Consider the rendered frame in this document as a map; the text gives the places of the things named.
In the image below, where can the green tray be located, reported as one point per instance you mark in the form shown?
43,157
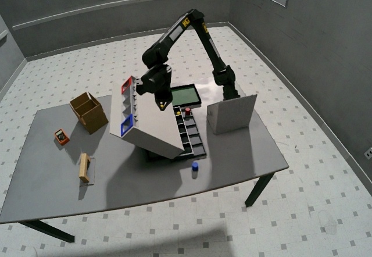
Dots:
185,95

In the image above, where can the brown cardboard box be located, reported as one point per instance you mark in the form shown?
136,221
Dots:
93,116

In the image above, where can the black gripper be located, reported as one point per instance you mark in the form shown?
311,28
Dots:
167,98

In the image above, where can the orange pocket multimeter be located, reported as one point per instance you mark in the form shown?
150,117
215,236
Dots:
62,137

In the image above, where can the blue round cap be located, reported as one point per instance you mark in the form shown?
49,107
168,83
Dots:
195,166

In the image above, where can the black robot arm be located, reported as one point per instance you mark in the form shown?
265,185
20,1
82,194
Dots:
153,80

